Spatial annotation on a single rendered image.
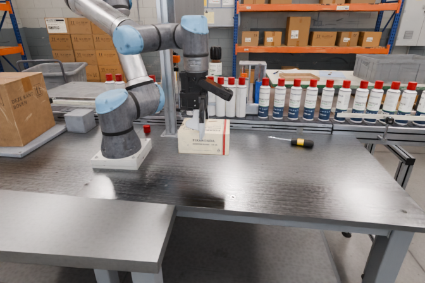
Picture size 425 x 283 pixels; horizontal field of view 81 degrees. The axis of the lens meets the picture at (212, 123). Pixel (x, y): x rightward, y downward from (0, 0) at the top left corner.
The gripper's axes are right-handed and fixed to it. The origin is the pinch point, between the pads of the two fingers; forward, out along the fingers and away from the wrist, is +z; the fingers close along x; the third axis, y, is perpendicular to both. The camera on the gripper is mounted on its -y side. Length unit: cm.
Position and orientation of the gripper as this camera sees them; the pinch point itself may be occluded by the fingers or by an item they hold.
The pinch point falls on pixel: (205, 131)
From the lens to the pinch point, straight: 83.4
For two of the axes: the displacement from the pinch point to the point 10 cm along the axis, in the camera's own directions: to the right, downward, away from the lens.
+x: -0.8, 3.8, -9.2
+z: 0.2, 9.2, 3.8
